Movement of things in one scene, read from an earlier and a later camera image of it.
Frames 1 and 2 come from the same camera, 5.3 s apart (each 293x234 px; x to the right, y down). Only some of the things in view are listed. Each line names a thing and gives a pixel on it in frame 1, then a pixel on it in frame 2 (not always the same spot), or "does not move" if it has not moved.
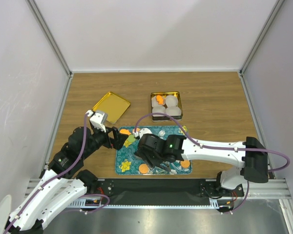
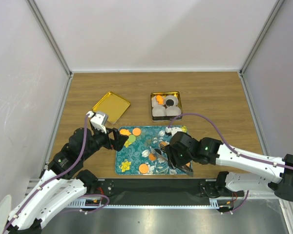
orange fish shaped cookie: x=159 y=99 does not move
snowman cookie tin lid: x=114 y=106 does not move
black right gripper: x=151 y=163 → x=173 y=159
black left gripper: x=119 y=138 does not move
